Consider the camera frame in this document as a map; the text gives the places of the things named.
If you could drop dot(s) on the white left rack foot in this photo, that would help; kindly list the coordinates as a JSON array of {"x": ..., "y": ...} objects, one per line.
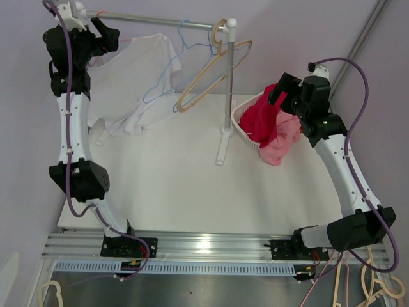
[{"x": 102, "y": 139}]

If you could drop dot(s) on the white slotted cable duct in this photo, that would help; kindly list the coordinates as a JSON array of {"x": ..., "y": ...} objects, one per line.
[{"x": 167, "y": 267}]

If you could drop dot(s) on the white rack base foot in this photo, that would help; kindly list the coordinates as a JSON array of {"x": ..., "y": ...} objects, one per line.
[{"x": 223, "y": 147}]

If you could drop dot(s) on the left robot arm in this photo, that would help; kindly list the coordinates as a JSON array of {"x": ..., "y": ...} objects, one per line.
[{"x": 84, "y": 182}]

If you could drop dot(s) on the magenta t shirt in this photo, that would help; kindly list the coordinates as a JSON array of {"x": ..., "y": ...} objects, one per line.
[{"x": 258, "y": 121}]

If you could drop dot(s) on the aluminium mounting rail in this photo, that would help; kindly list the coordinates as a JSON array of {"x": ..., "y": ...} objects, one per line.
[{"x": 82, "y": 243}]

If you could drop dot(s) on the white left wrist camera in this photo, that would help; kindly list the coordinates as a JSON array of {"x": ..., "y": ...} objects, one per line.
[{"x": 73, "y": 14}]

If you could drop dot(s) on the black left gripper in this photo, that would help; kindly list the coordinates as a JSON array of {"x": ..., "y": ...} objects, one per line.
[{"x": 108, "y": 43}]

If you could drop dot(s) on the pink wire hanger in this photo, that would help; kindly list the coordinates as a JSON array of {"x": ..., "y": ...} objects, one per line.
[{"x": 105, "y": 15}]

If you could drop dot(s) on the pale pink tank top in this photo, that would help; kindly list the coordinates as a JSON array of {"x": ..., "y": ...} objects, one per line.
[{"x": 133, "y": 90}]

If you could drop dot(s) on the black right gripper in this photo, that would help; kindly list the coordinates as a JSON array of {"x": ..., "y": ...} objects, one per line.
[{"x": 289, "y": 84}]

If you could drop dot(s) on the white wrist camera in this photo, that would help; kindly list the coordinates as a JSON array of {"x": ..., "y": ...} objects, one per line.
[
  {"x": 318, "y": 70},
  {"x": 73, "y": 14}
]

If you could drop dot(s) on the beige plastic hanger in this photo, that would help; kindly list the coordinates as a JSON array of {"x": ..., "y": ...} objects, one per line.
[{"x": 214, "y": 71}]

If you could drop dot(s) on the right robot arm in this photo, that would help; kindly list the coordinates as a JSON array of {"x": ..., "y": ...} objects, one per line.
[{"x": 364, "y": 219}]

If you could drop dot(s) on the silver clothes rack rail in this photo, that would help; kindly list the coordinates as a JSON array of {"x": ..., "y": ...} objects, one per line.
[{"x": 172, "y": 22}]

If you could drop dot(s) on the pink t shirt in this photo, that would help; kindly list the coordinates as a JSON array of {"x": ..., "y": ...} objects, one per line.
[{"x": 286, "y": 132}]

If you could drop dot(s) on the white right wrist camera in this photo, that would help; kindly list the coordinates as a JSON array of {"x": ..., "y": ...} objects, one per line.
[{"x": 318, "y": 70}]

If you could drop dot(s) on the white perforated plastic basket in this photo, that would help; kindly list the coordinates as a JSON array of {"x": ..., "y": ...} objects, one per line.
[{"x": 237, "y": 114}]

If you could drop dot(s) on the silver rack upright pole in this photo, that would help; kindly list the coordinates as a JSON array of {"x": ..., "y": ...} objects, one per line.
[{"x": 230, "y": 31}]

